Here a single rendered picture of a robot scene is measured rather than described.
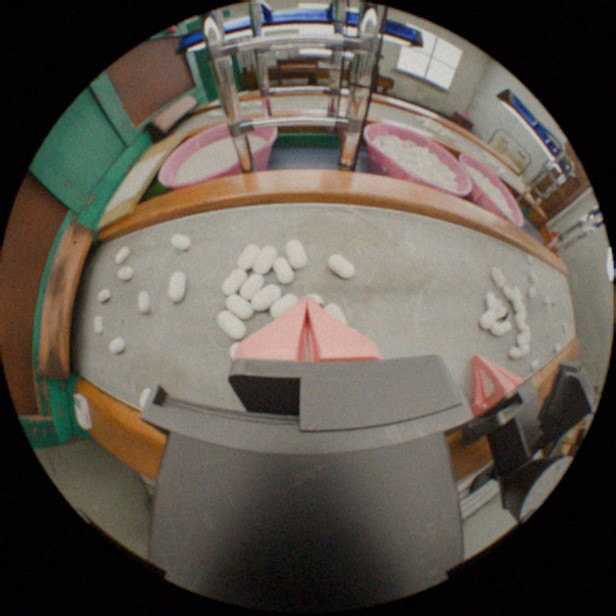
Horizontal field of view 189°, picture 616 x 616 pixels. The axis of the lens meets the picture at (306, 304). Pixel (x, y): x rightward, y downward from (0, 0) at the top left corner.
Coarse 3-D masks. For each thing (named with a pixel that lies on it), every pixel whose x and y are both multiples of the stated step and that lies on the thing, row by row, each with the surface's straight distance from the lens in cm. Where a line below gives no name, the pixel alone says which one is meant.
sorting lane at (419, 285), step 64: (128, 256) 40; (192, 256) 27; (320, 256) 22; (384, 256) 24; (448, 256) 31; (512, 256) 53; (128, 320) 34; (192, 320) 24; (256, 320) 20; (384, 320) 22; (448, 320) 27; (512, 320) 43; (128, 384) 34; (192, 384) 24
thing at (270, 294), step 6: (264, 288) 19; (270, 288) 19; (276, 288) 19; (258, 294) 19; (264, 294) 19; (270, 294) 19; (276, 294) 19; (252, 300) 19; (258, 300) 19; (264, 300) 19; (270, 300) 19; (276, 300) 19; (258, 306) 19; (264, 306) 19
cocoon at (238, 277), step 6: (234, 270) 21; (240, 270) 21; (234, 276) 21; (240, 276) 21; (246, 276) 21; (228, 282) 21; (234, 282) 20; (240, 282) 21; (222, 288) 21; (228, 288) 20; (234, 288) 21; (228, 294) 21
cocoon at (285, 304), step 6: (288, 294) 19; (282, 300) 19; (288, 300) 18; (294, 300) 19; (276, 306) 19; (282, 306) 18; (288, 306) 18; (270, 312) 19; (276, 312) 18; (282, 312) 18; (276, 318) 19
